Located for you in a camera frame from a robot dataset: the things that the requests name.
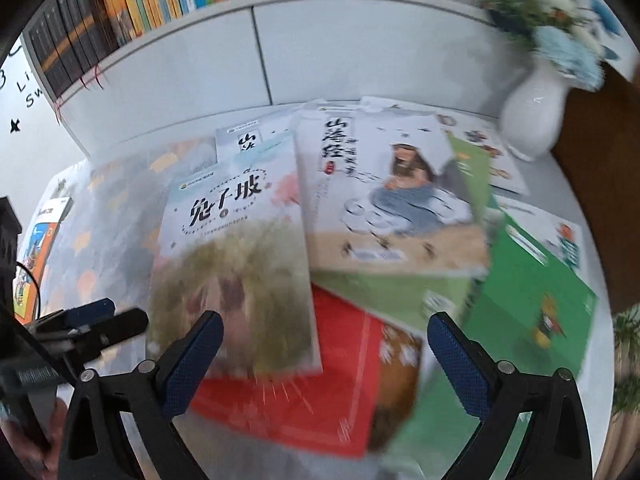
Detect green cricket fable book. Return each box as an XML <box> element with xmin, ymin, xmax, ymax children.
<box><xmin>463</xmin><ymin>216</ymin><xmax>598</xmax><ymax>375</ymax></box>

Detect light green picture book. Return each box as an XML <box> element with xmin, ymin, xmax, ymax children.
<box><xmin>311</xmin><ymin>136</ymin><xmax>490</xmax><ymax>335</ymax></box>

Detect red donkey cover book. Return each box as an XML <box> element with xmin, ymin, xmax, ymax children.
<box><xmin>191</xmin><ymin>287</ymin><xmax>422</xmax><ymax>457</ymax></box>

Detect rabbit hill book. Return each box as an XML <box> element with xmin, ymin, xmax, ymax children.
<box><xmin>146</xmin><ymin>131</ymin><xmax>322</xmax><ymax>377</ymax></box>

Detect mermaid cover classic book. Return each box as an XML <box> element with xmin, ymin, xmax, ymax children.
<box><xmin>295</xmin><ymin>105</ymin><xmax>489</xmax><ymax>276</ymax></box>

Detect cartoon Confucius comic book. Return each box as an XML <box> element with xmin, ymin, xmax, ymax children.
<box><xmin>497</xmin><ymin>196</ymin><xmax>588</xmax><ymax>282</ymax></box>

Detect person's left hand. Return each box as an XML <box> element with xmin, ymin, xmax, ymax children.
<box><xmin>1</xmin><ymin>398</ymin><xmax>67</xmax><ymax>480</ymax></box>

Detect orange blue book at edge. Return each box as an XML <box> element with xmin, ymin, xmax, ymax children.
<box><xmin>14</xmin><ymin>197</ymin><xmax>72</xmax><ymax>324</ymax></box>

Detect patterned fan tablecloth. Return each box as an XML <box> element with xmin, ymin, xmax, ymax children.
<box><xmin>39</xmin><ymin>136</ymin><xmax>222</xmax><ymax>376</ymax></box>

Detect green potted plant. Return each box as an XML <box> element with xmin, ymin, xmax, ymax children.
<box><xmin>612</xmin><ymin>304</ymin><xmax>639</xmax><ymax>415</ymax></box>

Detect white cartoon figures book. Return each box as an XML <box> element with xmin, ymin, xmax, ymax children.
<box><xmin>359</xmin><ymin>95</ymin><xmax>532</xmax><ymax>198</ymax></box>

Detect white ceramic vase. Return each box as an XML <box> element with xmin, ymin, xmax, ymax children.
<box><xmin>499</xmin><ymin>56</ymin><xmax>574</xmax><ymax>162</ymax></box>

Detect brown wooden chair back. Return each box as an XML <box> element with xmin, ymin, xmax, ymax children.
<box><xmin>552</xmin><ymin>64</ymin><xmax>639</xmax><ymax>313</ymax></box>

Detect white bookshelf cabinet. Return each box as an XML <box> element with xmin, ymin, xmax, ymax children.
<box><xmin>42</xmin><ymin>0</ymin><xmax>529</xmax><ymax>155</ymax></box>

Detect black hardcover book set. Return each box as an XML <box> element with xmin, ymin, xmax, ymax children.
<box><xmin>26</xmin><ymin>0</ymin><xmax>118</xmax><ymax>99</ymax></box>

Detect blue white flower bouquet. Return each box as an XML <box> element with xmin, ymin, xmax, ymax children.
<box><xmin>480</xmin><ymin>0</ymin><xmax>605</xmax><ymax>92</ymax></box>

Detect black cable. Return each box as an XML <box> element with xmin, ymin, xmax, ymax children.
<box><xmin>14</xmin><ymin>260</ymin><xmax>42</xmax><ymax>322</ymax></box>

